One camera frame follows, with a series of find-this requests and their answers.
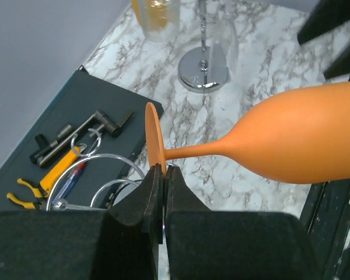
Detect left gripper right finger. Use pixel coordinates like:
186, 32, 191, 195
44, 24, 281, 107
165, 167, 321, 279

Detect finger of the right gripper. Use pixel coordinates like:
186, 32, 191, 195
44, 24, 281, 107
297, 0, 350, 45
324, 45, 350, 79

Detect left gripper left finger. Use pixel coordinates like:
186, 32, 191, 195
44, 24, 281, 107
0, 165, 163, 279

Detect orange plastic goblet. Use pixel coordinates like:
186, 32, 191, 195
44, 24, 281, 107
145, 82, 350, 184

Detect clear wine glass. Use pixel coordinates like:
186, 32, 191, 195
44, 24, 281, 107
209, 1, 239, 83

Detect tall chrome glass rack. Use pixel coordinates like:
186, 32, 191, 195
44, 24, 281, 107
178, 1, 229, 93

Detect red blue screwdriver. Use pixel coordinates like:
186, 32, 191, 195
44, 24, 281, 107
54, 162, 86, 201

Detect dark grey tray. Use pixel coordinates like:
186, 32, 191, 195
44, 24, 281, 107
0, 70, 150, 212

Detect dark metal T tool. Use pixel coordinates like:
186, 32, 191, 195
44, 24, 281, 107
29, 123, 73, 165

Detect small chrome ring rack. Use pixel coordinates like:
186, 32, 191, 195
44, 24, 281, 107
45, 128, 145, 211

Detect orange handled pliers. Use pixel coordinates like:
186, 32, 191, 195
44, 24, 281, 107
6, 178, 48, 210

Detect black mounting base rail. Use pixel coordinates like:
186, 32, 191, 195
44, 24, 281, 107
300, 179, 350, 279

